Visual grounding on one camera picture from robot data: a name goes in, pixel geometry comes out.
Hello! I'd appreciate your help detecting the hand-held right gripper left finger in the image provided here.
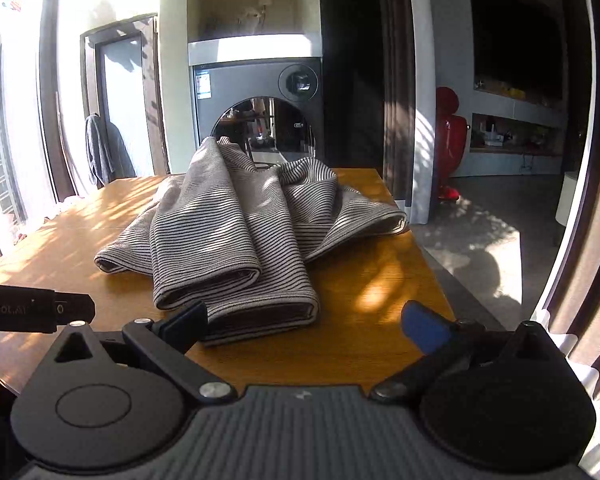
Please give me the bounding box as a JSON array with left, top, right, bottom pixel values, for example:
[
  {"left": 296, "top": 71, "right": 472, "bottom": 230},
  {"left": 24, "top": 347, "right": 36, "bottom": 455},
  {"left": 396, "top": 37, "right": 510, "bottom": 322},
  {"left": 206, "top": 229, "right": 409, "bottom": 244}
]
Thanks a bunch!
[{"left": 54, "top": 301, "right": 237, "bottom": 404}]

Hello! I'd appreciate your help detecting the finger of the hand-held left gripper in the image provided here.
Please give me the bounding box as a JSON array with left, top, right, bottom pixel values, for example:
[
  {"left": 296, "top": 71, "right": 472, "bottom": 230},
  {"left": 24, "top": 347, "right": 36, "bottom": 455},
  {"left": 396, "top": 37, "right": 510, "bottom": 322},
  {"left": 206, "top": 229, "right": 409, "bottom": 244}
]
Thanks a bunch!
[{"left": 55, "top": 294, "right": 96, "bottom": 322}]

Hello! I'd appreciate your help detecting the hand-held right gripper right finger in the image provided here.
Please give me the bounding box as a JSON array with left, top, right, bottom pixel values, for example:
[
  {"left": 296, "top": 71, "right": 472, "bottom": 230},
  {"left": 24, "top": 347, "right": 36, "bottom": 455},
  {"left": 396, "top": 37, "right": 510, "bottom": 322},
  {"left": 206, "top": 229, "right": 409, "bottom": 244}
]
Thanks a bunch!
[{"left": 370, "top": 300, "right": 564, "bottom": 404}]

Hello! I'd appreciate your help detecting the grey striped garment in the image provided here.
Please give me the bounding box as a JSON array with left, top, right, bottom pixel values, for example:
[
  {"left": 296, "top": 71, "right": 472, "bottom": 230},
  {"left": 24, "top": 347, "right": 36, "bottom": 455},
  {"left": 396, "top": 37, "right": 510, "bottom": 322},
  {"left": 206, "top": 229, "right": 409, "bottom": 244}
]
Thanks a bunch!
[{"left": 94, "top": 136, "right": 410, "bottom": 347}]

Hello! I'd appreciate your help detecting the dark grey hanging towel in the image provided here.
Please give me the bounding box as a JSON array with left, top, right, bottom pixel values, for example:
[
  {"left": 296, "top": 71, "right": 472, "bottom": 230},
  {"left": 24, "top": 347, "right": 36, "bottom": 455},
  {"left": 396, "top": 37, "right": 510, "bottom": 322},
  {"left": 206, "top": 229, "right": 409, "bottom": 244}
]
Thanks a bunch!
[{"left": 85, "top": 114, "right": 117, "bottom": 188}]

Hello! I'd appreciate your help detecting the red chair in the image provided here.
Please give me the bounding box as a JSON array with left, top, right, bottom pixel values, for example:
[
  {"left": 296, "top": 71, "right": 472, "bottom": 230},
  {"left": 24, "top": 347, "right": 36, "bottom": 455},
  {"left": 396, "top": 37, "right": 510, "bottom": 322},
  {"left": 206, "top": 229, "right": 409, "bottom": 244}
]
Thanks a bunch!
[{"left": 435, "top": 86, "right": 469, "bottom": 203}]

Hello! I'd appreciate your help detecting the brown framed glass door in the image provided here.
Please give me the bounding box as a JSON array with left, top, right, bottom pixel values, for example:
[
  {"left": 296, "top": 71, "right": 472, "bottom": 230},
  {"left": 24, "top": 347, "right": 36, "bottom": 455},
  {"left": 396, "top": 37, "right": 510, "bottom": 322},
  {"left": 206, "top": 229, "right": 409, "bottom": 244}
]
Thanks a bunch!
[{"left": 80, "top": 15, "right": 171, "bottom": 187}]

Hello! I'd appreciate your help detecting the grey front-load washing machine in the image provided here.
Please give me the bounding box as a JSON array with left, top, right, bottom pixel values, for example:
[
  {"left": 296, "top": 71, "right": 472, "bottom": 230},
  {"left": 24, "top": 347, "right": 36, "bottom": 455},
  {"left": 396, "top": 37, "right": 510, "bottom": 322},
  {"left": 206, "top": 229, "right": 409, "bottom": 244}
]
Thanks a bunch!
[{"left": 190, "top": 57, "right": 326, "bottom": 168}]

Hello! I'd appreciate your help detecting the dark brown curtain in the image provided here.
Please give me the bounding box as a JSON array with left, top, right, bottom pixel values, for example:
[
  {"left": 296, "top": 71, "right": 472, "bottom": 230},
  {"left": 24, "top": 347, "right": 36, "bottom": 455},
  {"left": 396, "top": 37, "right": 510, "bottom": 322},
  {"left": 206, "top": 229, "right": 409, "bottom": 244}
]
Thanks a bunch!
[{"left": 375, "top": 0, "right": 417, "bottom": 206}]

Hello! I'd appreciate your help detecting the dark television screen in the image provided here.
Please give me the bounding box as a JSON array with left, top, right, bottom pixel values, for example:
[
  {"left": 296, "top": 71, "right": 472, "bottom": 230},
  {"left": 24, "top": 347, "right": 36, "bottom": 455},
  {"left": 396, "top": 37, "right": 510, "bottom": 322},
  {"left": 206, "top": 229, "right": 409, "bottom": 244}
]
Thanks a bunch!
[{"left": 469, "top": 0, "right": 567, "bottom": 102}]

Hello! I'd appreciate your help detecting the wall shelf niche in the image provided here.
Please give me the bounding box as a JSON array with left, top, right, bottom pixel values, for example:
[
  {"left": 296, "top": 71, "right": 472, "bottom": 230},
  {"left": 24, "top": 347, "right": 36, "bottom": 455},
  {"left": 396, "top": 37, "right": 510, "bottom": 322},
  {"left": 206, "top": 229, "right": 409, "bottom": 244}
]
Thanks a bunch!
[{"left": 470, "top": 112, "right": 567, "bottom": 157}]

